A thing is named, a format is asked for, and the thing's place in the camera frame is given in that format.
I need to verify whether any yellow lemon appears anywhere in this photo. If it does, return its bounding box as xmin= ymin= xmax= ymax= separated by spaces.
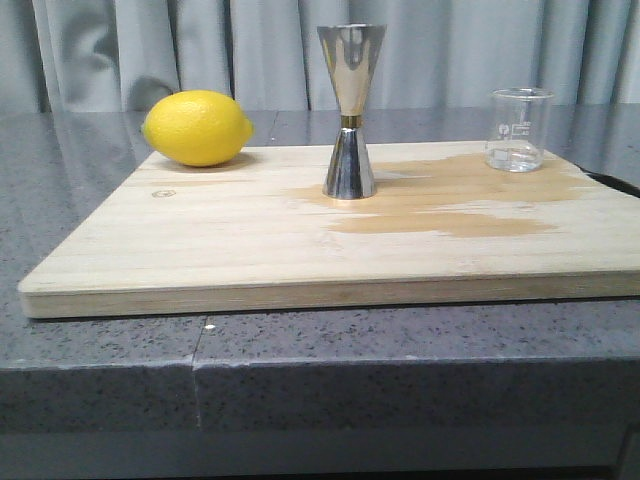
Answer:
xmin=142 ymin=90 xmax=254 ymax=167

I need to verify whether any grey curtain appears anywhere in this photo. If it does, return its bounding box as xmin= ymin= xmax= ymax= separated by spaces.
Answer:
xmin=1 ymin=1 xmax=639 ymax=116

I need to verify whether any wooden cutting board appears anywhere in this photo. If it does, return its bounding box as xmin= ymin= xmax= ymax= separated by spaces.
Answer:
xmin=18 ymin=141 xmax=639 ymax=318

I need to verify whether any steel double jigger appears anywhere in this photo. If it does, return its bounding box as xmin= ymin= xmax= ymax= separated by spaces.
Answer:
xmin=317 ymin=23 xmax=386 ymax=200

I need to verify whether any clear glass beaker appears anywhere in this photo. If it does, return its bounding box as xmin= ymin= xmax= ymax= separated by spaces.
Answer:
xmin=485 ymin=87 xmax=554 ymax=173

